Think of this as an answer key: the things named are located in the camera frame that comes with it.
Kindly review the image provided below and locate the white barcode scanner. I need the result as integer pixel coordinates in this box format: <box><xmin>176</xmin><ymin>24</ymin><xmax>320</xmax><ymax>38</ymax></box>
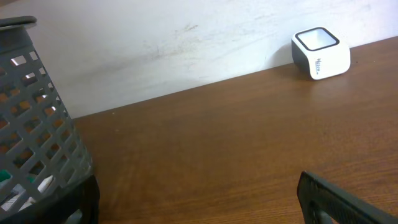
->
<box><xmin>291</xmin><ymin>27</ymin><xmax>351</xmax><ymax>80</ymax></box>

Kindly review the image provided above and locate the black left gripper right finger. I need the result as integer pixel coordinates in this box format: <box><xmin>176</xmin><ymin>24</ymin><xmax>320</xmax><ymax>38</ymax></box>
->
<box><xmin>297</xmin><ymin>171</ymin><xmax>397</xmax><ymax>224</ymax></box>

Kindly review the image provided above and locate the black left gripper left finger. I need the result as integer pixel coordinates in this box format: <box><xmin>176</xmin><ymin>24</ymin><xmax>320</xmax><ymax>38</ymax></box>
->
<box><xmin>1</xmin><ymin>175</ymin><xmax>100</xmax><ymax>224</ymax></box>

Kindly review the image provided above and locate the grey plastic mesh basket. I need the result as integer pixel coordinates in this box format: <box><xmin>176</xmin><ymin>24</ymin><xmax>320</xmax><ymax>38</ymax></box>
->
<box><xmin>1</xmin><ymin>16</ymin><xmax>94</xmax><ymax>220</ymax></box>

